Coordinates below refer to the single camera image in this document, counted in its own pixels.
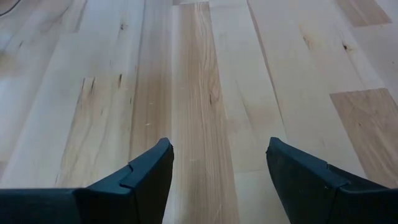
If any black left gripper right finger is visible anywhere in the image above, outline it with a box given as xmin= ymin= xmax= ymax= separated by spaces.
xmin=266 ymin=137 xmax=398 ymax=224

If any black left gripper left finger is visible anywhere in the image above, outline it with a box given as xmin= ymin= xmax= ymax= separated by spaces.
xmin=0 ymin=138 xmax=175 ymax=224

